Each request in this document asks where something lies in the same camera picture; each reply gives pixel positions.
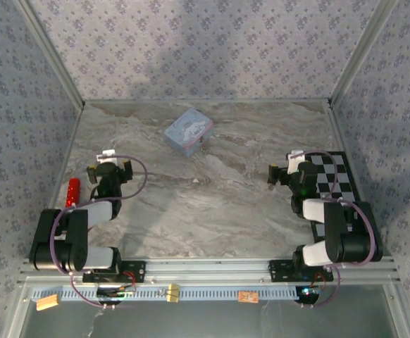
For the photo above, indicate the small key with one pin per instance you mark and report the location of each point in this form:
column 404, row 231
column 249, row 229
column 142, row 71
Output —
column 271, row 186

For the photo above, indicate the blue tin box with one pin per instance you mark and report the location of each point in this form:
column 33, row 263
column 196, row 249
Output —
column 187, row 130

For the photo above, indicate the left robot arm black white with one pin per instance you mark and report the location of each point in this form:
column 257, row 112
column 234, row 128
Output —
column 74, row 243

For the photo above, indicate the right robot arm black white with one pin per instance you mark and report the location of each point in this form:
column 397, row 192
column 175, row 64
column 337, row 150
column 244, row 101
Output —
column 349, row 243

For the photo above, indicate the red studded cylinder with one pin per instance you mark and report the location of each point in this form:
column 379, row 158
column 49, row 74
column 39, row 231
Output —
column 73, row 192

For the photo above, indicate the black white checkerboard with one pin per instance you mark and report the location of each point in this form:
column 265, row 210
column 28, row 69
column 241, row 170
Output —
column 339, row 176

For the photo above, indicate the orange printed wooden block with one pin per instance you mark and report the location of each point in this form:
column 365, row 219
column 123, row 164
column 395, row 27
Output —
column 248, row 296

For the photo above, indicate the yellow wooden block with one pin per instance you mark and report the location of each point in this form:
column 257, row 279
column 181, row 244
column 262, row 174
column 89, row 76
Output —
column 173, row 294

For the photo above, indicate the light wooden block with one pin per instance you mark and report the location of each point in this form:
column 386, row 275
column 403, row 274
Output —
column 47, row 303

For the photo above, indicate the grey metal panel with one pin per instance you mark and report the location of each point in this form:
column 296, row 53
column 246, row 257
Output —
column 205, row 320

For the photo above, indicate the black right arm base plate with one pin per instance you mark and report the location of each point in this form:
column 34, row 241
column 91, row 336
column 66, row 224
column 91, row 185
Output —
column 279, row 270

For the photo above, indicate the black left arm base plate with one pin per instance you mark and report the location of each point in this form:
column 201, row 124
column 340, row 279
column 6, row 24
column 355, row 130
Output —
column 138, row 271

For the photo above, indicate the aluminium mounting rail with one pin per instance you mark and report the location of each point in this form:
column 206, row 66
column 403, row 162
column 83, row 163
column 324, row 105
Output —
column 205, row 271

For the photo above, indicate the aluminium corner post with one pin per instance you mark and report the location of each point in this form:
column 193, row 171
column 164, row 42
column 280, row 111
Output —
column 51, row 56
column 359, row 53

